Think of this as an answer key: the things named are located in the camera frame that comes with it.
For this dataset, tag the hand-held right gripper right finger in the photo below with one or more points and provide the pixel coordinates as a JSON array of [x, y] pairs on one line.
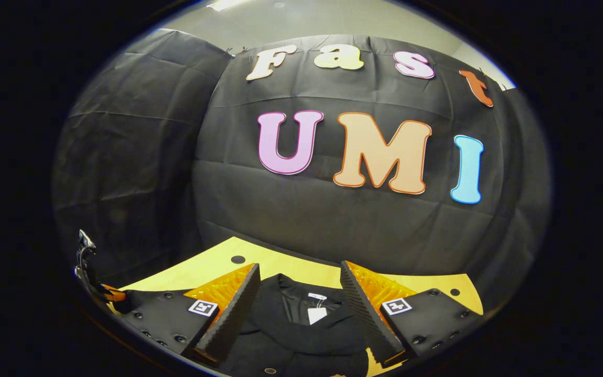
[[367, 314]]

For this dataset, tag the black backdrop cloth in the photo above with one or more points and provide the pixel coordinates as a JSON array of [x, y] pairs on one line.
[[301, 214]]

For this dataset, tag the black button shirt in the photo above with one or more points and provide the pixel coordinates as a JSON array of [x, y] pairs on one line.
[[291, 340]]

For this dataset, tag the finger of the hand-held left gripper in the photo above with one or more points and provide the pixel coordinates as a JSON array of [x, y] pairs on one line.
[[115, 294]]

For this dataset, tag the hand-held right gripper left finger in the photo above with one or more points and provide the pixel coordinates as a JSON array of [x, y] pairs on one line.
[[236, 314]]

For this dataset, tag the rectangular ceiling light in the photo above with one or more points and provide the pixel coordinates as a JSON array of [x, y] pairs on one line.
[[224, 4]]

